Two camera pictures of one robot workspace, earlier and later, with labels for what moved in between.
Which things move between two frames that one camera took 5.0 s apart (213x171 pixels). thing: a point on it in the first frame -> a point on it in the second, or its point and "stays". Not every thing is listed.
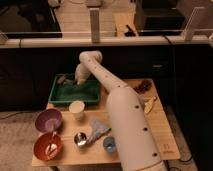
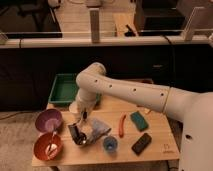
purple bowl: (48, 120) stays
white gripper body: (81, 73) -> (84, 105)
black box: (159, 18) stays
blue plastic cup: (109, 144) stays
